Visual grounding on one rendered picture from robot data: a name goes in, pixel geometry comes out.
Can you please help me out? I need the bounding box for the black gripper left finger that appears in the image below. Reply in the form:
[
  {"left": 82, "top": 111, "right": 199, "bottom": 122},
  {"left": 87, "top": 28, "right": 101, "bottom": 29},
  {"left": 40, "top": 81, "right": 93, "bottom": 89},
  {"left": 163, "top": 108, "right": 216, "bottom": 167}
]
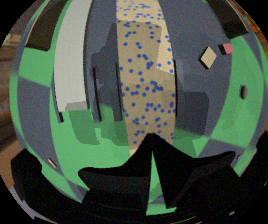
[{"left": 78, "top": 133, "right": 153, "bottom": 212}]

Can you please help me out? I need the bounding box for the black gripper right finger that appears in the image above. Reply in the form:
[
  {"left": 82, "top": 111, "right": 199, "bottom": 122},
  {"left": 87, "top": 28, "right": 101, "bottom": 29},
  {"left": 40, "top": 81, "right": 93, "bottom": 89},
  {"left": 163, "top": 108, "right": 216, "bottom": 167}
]
[{"left": 151, "top": 133, "right": 236, "bottom": 209}]

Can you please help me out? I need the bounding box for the small red block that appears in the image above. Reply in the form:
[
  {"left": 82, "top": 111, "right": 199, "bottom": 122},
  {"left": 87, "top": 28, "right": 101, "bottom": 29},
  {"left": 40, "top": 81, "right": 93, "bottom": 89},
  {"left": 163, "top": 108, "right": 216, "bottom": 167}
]
[{"left": 218, "top": 43, "right": 234, "bottom": 55}]

